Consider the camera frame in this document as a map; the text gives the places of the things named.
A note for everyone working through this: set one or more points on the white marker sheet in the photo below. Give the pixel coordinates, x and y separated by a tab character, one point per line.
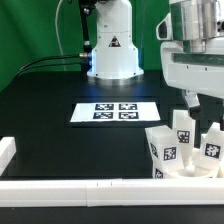
115	111

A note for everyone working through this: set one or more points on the white left fence bar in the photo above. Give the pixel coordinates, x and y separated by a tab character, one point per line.
7	151

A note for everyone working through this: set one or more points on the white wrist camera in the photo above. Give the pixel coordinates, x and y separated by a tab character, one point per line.
164	28

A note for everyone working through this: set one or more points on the white front fence bar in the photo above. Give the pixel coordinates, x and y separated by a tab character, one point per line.
93	193

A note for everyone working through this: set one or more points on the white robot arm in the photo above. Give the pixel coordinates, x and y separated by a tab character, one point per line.
192	49

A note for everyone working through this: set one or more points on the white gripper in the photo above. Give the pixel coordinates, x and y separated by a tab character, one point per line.
201	73

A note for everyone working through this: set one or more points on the white fence bar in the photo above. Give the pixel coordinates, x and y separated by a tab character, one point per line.
93	193
7	151

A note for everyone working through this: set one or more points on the white round stool seat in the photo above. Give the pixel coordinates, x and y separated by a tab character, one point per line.
190	171

